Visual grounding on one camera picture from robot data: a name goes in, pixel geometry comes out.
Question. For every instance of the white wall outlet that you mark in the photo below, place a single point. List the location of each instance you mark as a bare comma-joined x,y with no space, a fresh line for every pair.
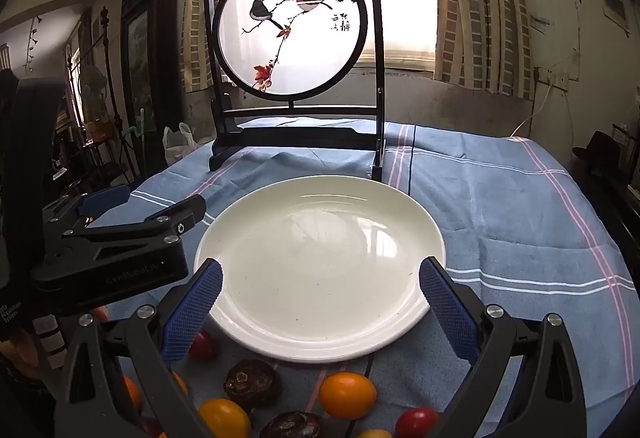
552,78

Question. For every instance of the orange tangerine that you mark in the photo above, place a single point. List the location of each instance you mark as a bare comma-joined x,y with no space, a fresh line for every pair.
131,390
347,393

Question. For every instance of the blue striped tablecloth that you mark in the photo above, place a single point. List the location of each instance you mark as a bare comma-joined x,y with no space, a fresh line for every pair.
500,218

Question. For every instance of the black framed bird screen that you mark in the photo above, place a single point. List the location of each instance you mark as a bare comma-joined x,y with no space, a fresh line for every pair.
290,28

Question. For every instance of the white round plate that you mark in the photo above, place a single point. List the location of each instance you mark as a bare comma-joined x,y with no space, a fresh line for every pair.
320,268

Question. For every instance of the white plastic bag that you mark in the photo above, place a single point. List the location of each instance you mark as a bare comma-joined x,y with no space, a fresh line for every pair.
177,143

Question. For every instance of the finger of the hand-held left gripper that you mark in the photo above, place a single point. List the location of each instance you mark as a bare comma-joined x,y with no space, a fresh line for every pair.
107,198
170,218

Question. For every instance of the dark purple passion fruit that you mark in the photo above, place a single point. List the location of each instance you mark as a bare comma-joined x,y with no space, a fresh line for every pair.
290,425
251,383

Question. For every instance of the small red cherry tomato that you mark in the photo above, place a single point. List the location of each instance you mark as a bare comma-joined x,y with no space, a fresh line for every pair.
202,345

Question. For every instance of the dark wooden framed cabinet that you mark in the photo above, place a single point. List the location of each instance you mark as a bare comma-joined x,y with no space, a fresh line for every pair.
150,68

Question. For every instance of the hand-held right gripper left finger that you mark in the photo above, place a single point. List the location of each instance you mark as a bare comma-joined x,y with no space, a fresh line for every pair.
195,313

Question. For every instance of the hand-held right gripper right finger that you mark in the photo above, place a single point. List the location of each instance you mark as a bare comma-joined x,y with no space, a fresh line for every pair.
447,313

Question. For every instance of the black hat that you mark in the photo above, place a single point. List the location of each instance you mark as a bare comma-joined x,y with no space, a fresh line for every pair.
597,148

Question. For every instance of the small yellow cherry tomato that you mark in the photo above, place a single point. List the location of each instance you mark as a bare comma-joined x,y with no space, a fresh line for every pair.
372,433

